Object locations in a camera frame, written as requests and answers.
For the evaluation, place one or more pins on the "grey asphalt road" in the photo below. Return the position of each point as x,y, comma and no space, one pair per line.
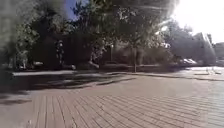
66,80

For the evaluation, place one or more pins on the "red brick pavement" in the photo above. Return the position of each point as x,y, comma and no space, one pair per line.
126,106

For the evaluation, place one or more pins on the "pale building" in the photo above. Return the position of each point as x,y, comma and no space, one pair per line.
200,48

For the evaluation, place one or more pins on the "large leafy tree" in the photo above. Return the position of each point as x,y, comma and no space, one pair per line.
134,30

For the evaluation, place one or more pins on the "row of trees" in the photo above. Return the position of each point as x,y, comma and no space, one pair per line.
23,33

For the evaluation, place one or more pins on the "pale kerb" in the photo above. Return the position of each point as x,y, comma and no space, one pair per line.
43,73

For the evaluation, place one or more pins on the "white car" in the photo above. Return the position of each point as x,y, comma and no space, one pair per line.
188,61

